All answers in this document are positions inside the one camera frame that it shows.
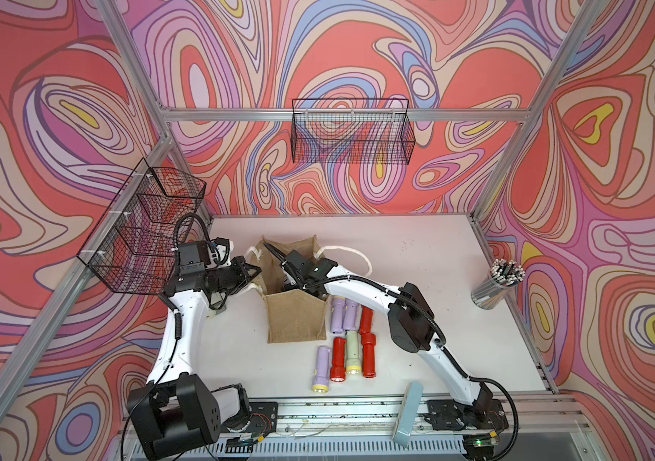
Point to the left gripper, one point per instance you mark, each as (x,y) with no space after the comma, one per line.
(238,267)

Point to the burlap tote bag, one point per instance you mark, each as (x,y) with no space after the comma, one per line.
(293,316)

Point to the red flashlight top row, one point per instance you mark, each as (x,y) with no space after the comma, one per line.
(366,321)

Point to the purple flashlight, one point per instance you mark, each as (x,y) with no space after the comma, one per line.
(338,308)
(320,384)
(352,309)

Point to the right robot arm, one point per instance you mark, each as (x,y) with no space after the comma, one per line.
(413,328)

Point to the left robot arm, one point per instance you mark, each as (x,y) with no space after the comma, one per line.
(175,411)

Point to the green flashlight bottom row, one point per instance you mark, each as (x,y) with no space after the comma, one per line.
(353,360)

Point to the grey blue bar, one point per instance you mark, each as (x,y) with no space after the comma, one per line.
(407,414)

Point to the cup of pens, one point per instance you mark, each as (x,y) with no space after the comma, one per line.
(504,274)

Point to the left wire basket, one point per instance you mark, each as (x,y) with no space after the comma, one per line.
(132,250)

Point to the wire basket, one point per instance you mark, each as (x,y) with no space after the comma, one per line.
(351,130)
(132,250)

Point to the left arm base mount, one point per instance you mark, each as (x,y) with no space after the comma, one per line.
(263,420)

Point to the back wire basket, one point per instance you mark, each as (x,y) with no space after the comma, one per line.
(351,130)

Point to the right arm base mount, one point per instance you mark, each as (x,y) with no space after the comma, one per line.
(453,416)

